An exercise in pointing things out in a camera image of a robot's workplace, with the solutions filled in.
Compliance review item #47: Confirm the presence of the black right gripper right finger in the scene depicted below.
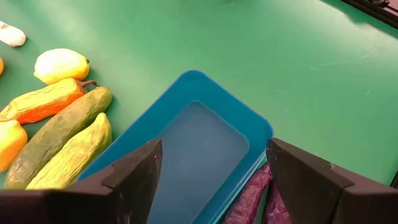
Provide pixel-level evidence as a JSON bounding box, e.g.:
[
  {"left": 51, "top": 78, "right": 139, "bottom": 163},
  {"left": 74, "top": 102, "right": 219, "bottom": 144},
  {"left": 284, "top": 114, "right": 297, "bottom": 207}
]
[{"left": 266, "top": 138, "right": 398, "bottom": 224}]

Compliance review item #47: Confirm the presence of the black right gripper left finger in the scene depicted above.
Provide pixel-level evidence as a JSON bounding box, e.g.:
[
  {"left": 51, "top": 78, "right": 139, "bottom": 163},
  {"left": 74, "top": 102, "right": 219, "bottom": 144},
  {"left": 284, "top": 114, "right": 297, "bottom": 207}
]
[{"left": 0, "top": 139, "right": 164, "bottom": 224}]

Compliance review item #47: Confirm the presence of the green pepper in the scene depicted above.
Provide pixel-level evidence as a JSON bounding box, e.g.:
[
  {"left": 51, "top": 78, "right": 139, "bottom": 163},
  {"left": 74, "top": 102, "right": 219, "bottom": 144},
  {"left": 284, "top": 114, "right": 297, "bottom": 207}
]
[{"left": 26, "top": 112, "right": 112, "bottom": 190}]

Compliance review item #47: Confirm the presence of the dark green cucumber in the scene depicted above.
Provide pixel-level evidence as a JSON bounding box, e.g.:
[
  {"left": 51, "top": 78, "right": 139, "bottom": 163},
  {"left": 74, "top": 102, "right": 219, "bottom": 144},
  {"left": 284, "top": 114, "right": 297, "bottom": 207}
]
[{"left": 5, "top": 86, "right": 113, "bottom": 190}]

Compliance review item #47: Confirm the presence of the purple eggplant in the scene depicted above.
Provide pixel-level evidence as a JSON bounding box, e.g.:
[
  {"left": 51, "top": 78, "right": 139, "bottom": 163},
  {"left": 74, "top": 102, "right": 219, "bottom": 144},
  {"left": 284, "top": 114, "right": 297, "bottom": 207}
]
[{"left": 222, "top": 163, "right": 272, "bottom": 224}]

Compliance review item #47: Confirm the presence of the orange carrot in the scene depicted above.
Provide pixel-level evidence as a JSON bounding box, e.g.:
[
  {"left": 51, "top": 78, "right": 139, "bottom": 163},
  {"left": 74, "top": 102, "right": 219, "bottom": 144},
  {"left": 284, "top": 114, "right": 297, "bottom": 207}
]
[{"left": 0, "top": 77, "right": 98, "bottom": 125}]

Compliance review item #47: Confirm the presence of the blue plastic bin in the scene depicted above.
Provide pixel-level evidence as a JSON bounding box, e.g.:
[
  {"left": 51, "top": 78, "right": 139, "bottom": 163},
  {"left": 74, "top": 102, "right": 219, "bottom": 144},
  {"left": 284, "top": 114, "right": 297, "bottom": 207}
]
[{"left": 77, "top": 70, "right": 274, "bottom": 224}]

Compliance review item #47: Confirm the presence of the green table mat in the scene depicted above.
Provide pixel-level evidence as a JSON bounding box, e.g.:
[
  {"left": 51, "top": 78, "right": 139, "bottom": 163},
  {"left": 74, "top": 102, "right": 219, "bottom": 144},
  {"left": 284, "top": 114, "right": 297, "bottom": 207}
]
[{"left": 0, "top": 0, "right": 398, "bottom": 224}]

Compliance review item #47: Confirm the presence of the small garlic clove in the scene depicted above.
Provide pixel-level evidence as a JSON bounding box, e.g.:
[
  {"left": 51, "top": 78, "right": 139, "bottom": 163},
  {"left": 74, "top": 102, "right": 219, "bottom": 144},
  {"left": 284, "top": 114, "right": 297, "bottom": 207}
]
[{"left": 0, "top": 21, "right": 27, "bottom": 47}]

